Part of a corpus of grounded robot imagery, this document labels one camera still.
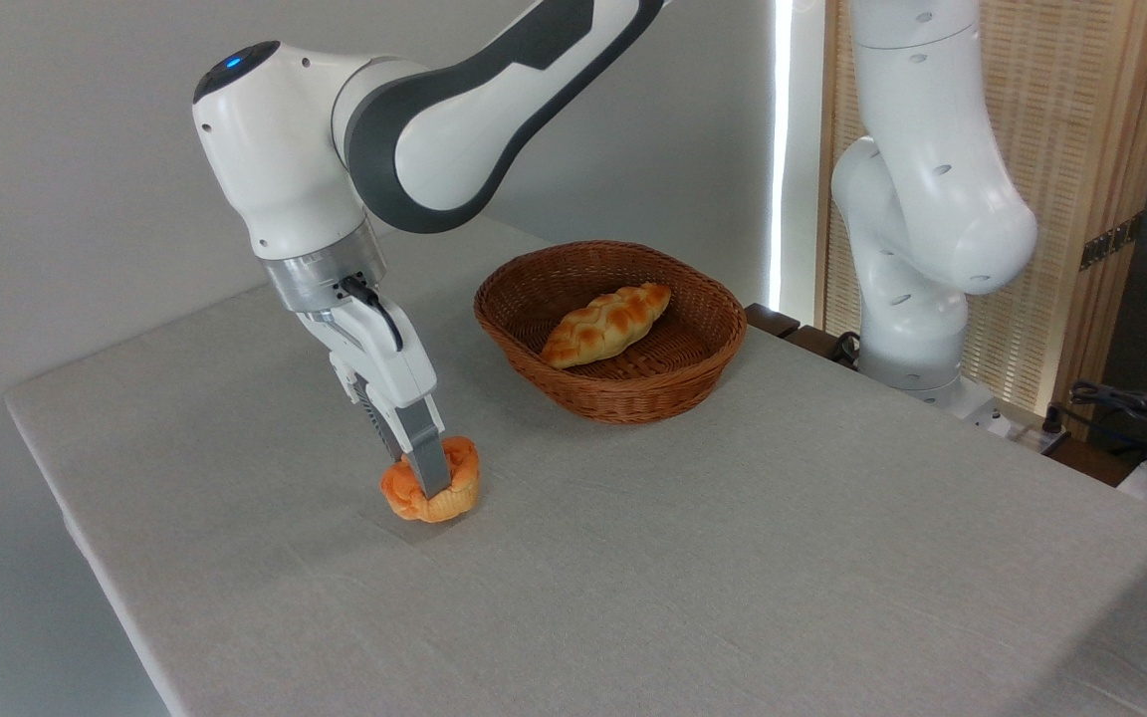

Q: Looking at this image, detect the wooden slatted folding screen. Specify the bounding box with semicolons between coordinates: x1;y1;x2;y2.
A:
817;0;1147;439

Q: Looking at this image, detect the black cable bundle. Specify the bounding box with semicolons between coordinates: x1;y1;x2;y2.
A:
1069;381;1147;469

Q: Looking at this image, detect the grey tablecloth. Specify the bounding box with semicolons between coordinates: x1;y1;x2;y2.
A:
4;217;1147;717

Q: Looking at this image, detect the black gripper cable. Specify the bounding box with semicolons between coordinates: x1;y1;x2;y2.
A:
342;276;404;354

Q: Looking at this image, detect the braided golden bread loaf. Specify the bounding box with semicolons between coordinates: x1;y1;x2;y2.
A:
541;282;672;370

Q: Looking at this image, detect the round orange bread bun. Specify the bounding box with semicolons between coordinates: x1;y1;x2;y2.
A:
380;436;482;524

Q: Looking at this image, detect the brown wicker basket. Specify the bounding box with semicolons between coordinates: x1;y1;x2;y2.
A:
474;240;748;426

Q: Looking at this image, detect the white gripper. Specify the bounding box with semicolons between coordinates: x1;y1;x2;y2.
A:
295;292;454;500

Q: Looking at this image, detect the dark metal screen hinge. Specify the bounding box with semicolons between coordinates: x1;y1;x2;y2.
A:
1079;211;1145;272

